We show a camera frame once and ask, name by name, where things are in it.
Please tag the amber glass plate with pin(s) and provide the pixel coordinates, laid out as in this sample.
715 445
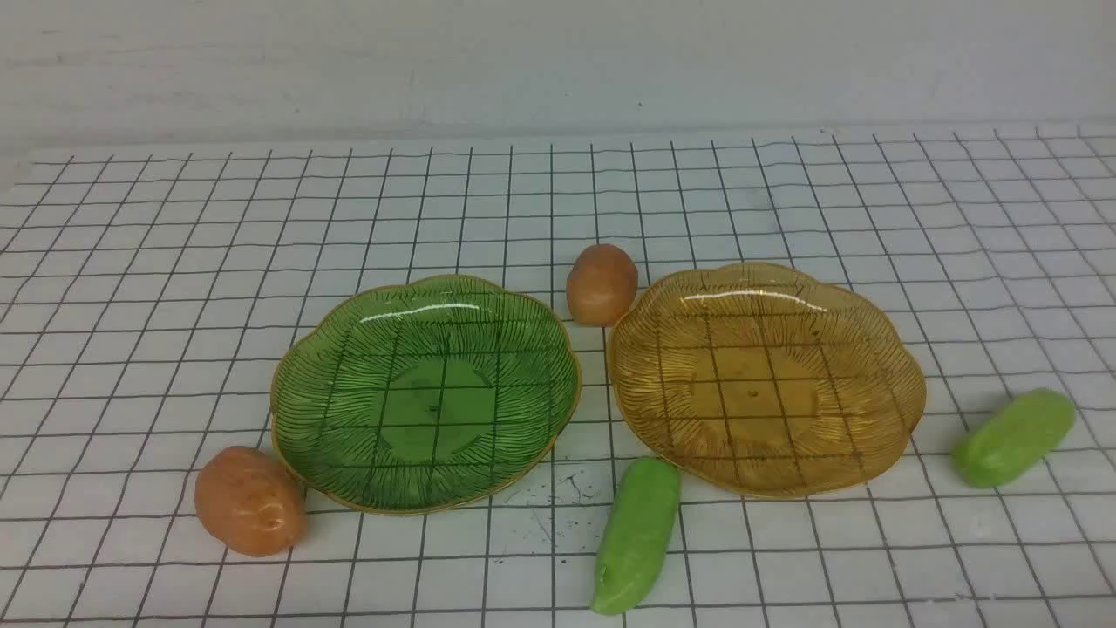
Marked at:
764 381

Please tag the potato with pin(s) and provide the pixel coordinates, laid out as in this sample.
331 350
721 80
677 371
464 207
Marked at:
601 285
249 502

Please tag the green glass plate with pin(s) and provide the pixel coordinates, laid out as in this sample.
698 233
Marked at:
424 396

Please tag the green cucumber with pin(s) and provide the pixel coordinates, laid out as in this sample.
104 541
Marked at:
1014 439
637 535

